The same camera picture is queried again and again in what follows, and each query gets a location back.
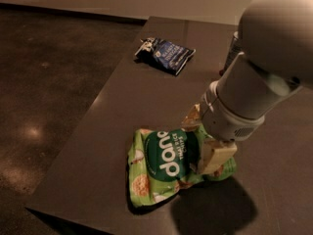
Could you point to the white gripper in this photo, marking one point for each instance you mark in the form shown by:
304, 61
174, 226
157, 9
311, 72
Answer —
224, 125

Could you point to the green rice chip bag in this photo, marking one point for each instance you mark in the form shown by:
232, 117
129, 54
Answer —
161, 163

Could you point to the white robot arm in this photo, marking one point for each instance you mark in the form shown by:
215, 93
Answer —
270, 59

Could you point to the blue snack bag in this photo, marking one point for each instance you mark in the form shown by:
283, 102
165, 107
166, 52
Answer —
164, 55

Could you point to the silver redbull can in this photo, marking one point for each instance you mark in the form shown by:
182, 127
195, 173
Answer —
234, 49

